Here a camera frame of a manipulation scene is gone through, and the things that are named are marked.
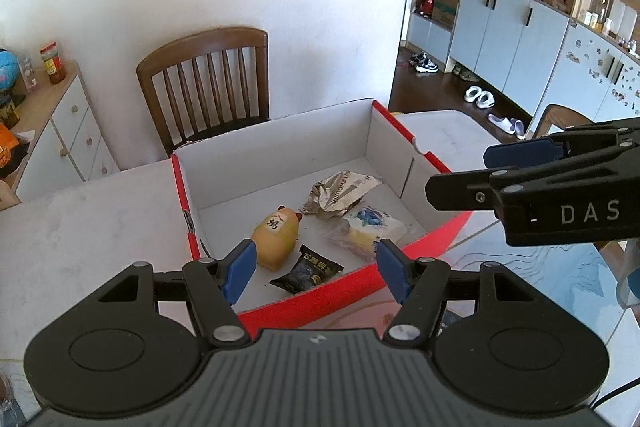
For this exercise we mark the printed cardboard carton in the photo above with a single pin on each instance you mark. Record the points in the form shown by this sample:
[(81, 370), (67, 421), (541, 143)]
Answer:
[(445, 2)]

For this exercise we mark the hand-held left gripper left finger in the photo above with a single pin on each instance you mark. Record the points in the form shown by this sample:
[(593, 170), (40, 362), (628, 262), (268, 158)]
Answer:
[(240, 269)]

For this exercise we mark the wooden slat-back chair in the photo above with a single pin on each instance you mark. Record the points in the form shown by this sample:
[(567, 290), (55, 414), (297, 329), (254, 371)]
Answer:
[(550, 119), (200, 42)]

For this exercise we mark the pale blue lower cabinet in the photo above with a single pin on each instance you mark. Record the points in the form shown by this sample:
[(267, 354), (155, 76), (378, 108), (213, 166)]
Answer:
[(500, 37)]

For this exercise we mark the white drawer side cabinet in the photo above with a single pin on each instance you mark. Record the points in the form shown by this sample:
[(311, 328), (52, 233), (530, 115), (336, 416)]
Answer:
[(70, 127)]

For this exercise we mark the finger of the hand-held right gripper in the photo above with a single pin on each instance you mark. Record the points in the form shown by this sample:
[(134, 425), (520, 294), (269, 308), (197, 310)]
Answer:
[(465, 192), (525, 154)]

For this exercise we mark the black white sneaker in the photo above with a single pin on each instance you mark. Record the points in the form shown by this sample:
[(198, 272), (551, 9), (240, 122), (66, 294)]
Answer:
[(416, 59), (429, 67)]

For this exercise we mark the grey sneaker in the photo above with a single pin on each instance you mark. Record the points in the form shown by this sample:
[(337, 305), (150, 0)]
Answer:
[(465, 73)]

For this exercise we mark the white slipper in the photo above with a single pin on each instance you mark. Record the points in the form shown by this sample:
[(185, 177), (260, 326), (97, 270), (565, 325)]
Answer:
[(517, 129), (500, 122)]

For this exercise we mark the gold crinkled snack packet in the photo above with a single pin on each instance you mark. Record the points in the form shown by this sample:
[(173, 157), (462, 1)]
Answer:
[(335, 194)]

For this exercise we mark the white blue marble desktop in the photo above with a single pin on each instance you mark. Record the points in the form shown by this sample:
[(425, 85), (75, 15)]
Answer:
[(90, 227)]

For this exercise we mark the red bag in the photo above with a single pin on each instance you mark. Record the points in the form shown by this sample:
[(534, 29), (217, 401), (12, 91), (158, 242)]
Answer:
[(427, 4)]

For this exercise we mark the red lid sauce jar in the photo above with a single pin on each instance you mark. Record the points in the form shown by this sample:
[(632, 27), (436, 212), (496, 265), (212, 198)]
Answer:
[(52, 64)]

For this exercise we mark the orange snack bag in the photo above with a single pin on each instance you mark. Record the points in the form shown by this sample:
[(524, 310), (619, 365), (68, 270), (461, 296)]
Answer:
[(7, 147)]

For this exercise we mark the black snack packet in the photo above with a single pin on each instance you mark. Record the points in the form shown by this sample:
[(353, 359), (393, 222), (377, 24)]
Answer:
[(307, 272)]

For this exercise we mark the blueberry bread packet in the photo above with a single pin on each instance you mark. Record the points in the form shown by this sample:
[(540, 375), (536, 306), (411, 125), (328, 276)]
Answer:
[(370, 227)]

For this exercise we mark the red cardboard box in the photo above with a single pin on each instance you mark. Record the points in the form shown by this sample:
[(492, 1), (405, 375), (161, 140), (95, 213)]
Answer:
[(280, 147)]

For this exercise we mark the small blue globe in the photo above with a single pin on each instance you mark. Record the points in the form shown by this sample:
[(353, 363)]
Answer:
[(7, 74)]

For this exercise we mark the small clear jar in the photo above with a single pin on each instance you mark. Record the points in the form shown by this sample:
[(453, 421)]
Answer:
[(26, 74)]

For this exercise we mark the yellow cat figurine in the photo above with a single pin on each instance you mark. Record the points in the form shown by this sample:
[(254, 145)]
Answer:
[(275, 242)]

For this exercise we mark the tall glass bottle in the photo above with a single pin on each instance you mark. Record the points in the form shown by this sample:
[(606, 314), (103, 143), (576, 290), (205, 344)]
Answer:
[(603, 4)]

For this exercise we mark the white shoe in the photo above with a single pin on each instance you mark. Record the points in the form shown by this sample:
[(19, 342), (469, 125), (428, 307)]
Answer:
[(484, 100), (471, 94)]

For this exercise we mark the pale blue cabinet with magnets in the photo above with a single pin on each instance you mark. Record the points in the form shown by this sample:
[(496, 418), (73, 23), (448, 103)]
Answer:
[(590, 92)]

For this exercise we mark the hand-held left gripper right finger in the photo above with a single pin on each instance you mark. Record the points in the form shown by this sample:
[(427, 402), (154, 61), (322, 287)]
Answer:
[(392, 269)]

